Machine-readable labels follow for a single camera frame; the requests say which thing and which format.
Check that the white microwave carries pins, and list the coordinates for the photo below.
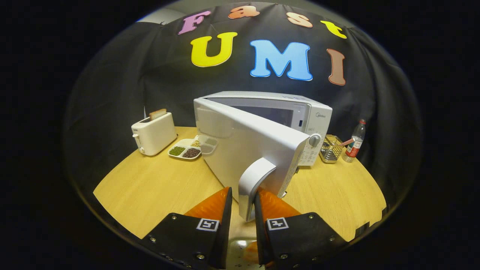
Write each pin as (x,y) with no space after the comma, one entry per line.
(255,150)

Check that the white divided bean tray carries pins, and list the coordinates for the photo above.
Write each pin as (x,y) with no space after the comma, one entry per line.
(183,152)

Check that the white toaster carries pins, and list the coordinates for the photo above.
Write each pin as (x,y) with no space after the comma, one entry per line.
(155,135)

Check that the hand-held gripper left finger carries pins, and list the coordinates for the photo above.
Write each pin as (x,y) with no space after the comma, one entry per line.
(225,232)

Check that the red striped straw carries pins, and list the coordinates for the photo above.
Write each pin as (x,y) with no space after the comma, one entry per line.
(347,142)

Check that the cream cherry print plate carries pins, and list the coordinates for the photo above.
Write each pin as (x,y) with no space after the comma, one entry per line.
(236,258)

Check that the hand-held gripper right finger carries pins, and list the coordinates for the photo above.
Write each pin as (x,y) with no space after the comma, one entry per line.
(259,232)

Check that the toasted bread slice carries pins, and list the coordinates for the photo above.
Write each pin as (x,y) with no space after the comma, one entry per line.
(157,114)

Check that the clear plastic water bottle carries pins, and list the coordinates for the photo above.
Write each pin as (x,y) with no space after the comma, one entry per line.
(354,144)

